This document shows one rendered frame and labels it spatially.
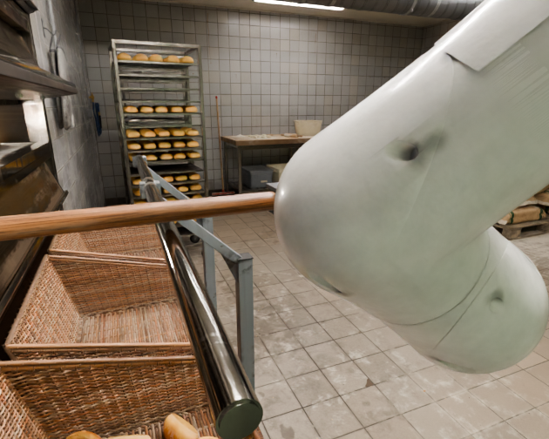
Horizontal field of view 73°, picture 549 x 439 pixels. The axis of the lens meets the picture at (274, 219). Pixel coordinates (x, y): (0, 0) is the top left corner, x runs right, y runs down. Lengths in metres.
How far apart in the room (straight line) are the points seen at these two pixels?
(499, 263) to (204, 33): 5.53
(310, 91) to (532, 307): 5.95
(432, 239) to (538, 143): 0.06
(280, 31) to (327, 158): 5.85
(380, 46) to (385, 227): 6.72
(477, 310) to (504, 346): 0.04
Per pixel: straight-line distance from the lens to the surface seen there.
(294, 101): 6.05
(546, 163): 0.20
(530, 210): 4.74
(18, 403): 1.00
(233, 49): 5.77
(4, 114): 2.05
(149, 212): 0.54
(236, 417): 0.25
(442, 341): 0.28
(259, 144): 4.95
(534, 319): 0.30
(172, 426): 0.99
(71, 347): 1.00
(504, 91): 0.19
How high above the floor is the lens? 1.34
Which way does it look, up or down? 17 degrees down
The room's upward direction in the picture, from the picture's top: straight up
